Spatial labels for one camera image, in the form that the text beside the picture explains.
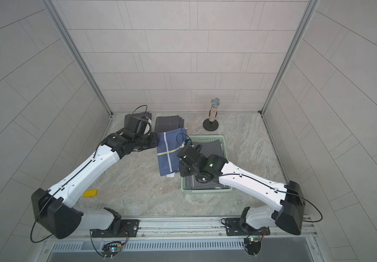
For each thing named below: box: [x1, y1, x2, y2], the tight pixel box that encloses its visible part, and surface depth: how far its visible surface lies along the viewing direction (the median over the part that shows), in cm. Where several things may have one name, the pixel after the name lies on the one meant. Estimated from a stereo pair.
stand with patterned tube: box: [202, 97, 221, 131], surface depth 98 cm
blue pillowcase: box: [156, 127, 188, 177], surface depth 78 cm
